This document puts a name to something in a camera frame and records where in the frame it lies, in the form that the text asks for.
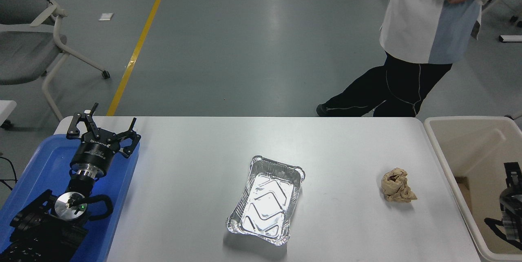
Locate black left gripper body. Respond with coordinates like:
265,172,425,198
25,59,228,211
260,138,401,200
71,130,123,172

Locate rectangular foil tray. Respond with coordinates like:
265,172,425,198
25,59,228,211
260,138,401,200
226,155,306,246

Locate blue plastic tray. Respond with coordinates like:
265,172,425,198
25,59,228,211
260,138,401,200
0,133,140,262

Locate grey office chair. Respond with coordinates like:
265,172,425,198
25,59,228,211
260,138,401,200
0,0,111,122

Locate crumpled tan paper ball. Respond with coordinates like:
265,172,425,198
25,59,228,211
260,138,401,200
381,167,418,203

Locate person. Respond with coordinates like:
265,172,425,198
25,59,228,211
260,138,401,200
316,0,516,118

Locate large pale plastic bin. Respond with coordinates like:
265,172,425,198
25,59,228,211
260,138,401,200
423,116,522,262

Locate white-legged wheeled chair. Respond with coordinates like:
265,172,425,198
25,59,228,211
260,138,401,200
481,0,522,28

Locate thin black cable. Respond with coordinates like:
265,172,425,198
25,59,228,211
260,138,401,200
0,156,18,191

